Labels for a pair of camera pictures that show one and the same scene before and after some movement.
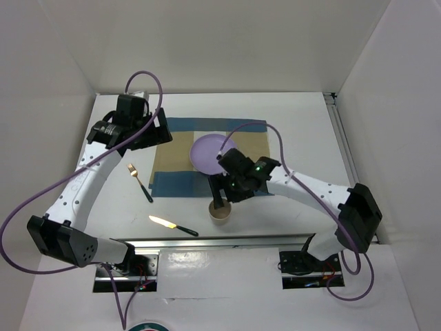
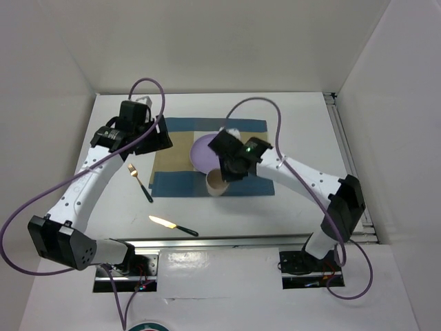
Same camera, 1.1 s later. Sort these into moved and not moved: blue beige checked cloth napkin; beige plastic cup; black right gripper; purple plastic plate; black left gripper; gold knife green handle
Moved: beige plastic cup; black right gripper
Not moved: purple plastic plate; gold knife green handle; black left gripper; blue beige checked cloth napkin
